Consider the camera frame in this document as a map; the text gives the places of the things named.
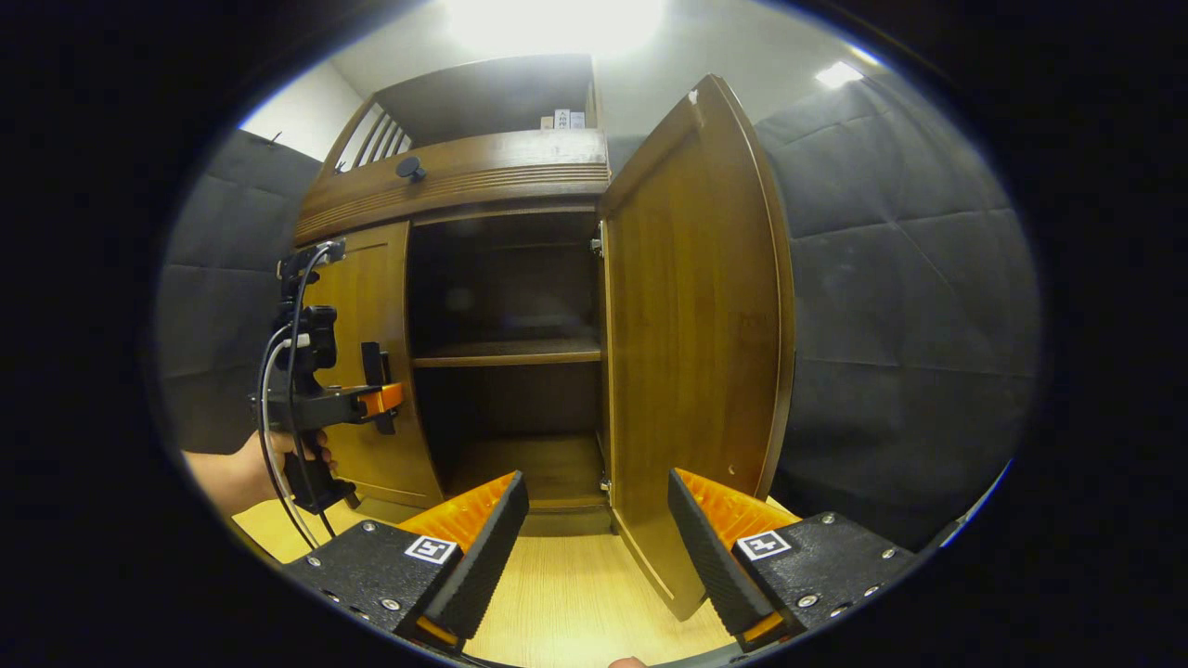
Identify large rectangular ceiling light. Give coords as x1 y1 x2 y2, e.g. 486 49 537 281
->
444 0 667 58

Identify wooden inner shelf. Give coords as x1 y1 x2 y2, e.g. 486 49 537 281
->
412 338 605 369

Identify black backdrop cloth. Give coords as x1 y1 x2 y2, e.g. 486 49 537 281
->
156 74 1040 550

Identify black cable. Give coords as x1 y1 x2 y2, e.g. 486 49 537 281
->
284 243 339 541

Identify white cable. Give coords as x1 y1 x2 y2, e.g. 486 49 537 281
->
258 336 321 550

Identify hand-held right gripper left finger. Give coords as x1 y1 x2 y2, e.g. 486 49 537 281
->
283 470 531 652

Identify wooden double-door shoe cabinet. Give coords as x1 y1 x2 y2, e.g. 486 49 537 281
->
292 53 619 539

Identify wooden cabinet door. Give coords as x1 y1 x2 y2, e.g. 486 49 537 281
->
598 74 798 622
302 221 446 510

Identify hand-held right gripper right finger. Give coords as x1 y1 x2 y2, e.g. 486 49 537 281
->
666 467 920 652

